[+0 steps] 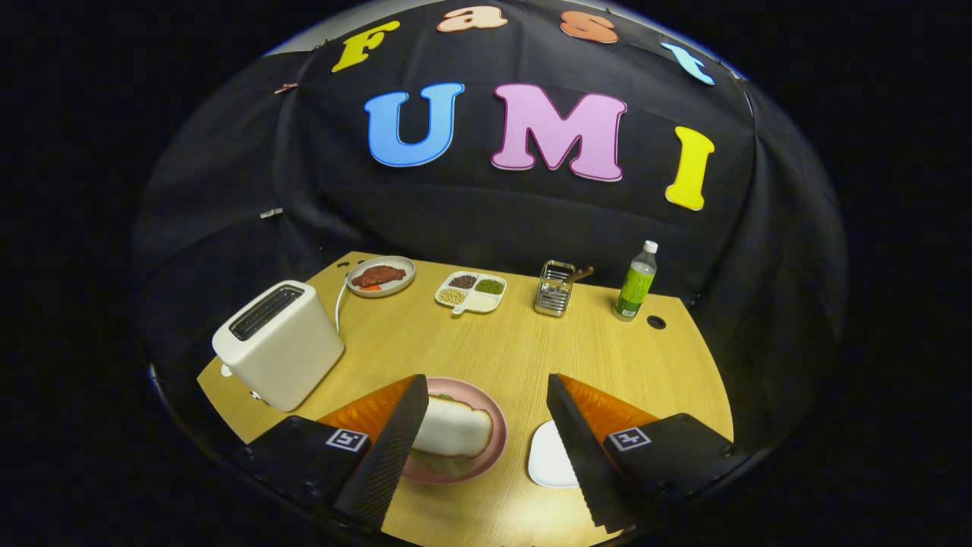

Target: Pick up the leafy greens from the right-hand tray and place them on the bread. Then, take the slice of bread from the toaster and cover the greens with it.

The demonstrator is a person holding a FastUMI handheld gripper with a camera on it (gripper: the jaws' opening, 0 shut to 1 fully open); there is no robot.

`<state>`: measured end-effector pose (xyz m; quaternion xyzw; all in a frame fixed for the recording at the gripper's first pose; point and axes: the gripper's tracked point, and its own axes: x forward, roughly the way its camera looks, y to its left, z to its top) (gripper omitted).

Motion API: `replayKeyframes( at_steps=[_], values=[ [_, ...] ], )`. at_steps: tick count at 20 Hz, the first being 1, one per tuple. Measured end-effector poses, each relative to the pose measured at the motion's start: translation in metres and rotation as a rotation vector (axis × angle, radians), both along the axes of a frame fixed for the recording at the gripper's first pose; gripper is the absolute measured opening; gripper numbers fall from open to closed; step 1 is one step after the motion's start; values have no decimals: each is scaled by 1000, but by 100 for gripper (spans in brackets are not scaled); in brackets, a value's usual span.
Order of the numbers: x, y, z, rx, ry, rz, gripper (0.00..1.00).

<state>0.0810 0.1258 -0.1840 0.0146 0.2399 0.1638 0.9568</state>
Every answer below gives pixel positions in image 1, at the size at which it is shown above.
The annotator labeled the pink round plate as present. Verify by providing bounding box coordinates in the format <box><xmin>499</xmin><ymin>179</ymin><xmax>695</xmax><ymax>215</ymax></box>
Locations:
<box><xmin>400</xmin><ymin>377</ymin><xmax>508</xmax><ymax>485</ymax></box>

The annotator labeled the metal wire utensil holder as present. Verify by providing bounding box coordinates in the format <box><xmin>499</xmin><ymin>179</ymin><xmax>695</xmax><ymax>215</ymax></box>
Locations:
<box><xmin>534</xmin><ymin>260</ymin><xmax>576</xmax><ymax>318</ymax></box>

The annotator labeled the brown meat steak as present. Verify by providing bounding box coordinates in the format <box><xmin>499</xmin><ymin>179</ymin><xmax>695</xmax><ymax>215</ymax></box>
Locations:
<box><xmin>351</xmin><ymin>265</ymin><xmax>407</xmax><ymax>288</ymax></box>

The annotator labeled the grey round plate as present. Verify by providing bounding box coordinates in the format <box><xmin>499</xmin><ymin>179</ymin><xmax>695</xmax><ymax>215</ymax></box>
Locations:
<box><xmin>346</xmin><ymin>256</ymin><xmax>417</xmax><ymax>298</ymax></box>

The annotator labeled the white toaster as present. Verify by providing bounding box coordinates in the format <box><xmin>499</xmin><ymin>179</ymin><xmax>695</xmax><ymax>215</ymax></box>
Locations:
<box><xmin>212</xmin><ymin>280</ymin><xmax>346</xmax><ymax>413</ymax></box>

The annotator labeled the black backdrop cloth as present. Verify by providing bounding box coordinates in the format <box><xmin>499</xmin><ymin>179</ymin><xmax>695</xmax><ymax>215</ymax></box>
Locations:
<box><xmin>133</xmin><ymin>0</ymin><xmax>847</xmax><ymax>449</ymax></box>

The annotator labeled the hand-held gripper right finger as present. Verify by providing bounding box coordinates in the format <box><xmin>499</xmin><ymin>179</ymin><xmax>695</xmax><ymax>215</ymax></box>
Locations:
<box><xmin>546</xmin><ymin>373</ymin><xmax>751</xmax><ymax>534</ymax></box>

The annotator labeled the thick white bread slice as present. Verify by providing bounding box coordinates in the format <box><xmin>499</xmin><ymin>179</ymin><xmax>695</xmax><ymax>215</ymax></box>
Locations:
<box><xmin>412</xmin><ymin>395</ymin><xmax>494</xmax><ymax>459</ymax></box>

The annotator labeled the white square plate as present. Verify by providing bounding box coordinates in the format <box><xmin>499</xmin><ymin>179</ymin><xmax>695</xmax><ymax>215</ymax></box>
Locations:
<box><xmin>528</xmin><ymin>420</ymin><xmax>582</xmax><ymax>489</ymax></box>

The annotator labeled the white toaster cable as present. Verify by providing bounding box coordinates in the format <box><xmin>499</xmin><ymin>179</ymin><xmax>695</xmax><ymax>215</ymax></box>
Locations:
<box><xmin>335</xmin><ymin>262</ymin><xmax>358</xmax><ymax>334</ymax></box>

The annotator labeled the white divided dish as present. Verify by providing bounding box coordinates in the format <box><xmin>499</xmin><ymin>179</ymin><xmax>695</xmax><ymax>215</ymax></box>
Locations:
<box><xmin>434</xmin><ymin>271</ymin><xmax>507</xmax><ymax>316</ymax></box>

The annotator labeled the green drink bottle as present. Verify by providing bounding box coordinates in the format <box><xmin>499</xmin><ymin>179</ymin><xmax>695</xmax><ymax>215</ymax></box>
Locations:
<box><xmin>613</xmin><ymin>240</ymin><xmax>659</xmax><ymax>322</ymax></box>

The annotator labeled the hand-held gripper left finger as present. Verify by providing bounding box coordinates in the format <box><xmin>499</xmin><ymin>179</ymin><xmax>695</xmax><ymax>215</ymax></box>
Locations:
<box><xmin>230</xmin><ymin>374</ymin><xmax>431</xmax><ymax>533</ymax></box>

